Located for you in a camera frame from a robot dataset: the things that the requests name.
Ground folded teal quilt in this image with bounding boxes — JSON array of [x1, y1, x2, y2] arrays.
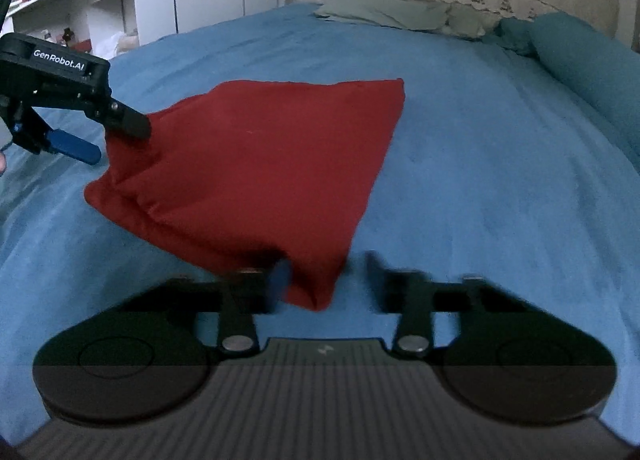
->
[[482, 12, 640, 172]]

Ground red long-sleeved sweater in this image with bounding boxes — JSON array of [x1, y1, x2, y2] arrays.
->
[[84, 78, 406, 312]]

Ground small grey-green pillow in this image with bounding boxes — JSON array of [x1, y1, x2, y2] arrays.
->
[[444, 3, 502, 40]]

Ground white plastic bag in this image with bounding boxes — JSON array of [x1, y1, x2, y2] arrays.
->
[[95, 31, 140, 58]]

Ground large grey-green pillow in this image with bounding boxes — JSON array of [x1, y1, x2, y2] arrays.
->
[[314, 0, 451, 32]]

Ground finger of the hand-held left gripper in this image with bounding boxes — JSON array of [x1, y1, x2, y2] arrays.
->
[[85, 99, 153, 140], [39, 127, 102, 165]]

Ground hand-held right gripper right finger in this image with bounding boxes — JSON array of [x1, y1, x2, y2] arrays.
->
[[364, 250, 532, 357]]

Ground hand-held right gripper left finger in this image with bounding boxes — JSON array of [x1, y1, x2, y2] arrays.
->
[[117, 260, 295, 356]]

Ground white desk with clutter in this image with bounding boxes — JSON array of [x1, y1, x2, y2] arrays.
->
[[5, 0, 176, 64]]

